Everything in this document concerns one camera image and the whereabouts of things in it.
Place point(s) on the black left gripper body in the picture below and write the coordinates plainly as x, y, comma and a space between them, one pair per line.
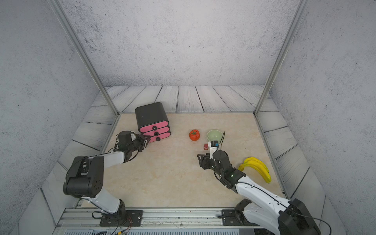
139, 144

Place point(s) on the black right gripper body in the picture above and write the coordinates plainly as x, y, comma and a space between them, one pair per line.
209, 164

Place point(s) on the black pink drawer cabinet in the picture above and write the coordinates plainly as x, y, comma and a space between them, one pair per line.
152, 121

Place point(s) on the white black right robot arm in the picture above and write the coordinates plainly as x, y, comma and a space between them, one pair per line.
278, 215

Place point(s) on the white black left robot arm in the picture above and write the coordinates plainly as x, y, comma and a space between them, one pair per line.
85, 177

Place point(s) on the yellow banana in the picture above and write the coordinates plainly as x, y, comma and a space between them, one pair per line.
257, 165

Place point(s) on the green bowl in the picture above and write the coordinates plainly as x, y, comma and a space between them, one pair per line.
215, 135

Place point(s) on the red tomato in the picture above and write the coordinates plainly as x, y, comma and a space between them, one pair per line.
194, 135

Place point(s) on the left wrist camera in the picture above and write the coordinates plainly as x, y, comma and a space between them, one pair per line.
126, 137

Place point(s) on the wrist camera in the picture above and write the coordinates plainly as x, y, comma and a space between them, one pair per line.
126, 137
213, 147

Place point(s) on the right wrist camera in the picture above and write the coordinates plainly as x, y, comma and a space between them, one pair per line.
213, 147

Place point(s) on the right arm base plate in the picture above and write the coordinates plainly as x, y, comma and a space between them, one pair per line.
232, 217

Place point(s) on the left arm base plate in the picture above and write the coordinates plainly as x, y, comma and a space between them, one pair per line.
127, 218

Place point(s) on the aluminium front rail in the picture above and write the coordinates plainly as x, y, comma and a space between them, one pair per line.
155, 221

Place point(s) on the left metal frame post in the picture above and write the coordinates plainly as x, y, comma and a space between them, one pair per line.
66, 25

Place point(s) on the metal frame post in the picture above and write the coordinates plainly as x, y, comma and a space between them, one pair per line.
66, 25
282, 53

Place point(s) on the right metal frame post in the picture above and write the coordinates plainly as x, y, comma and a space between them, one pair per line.
282, 53

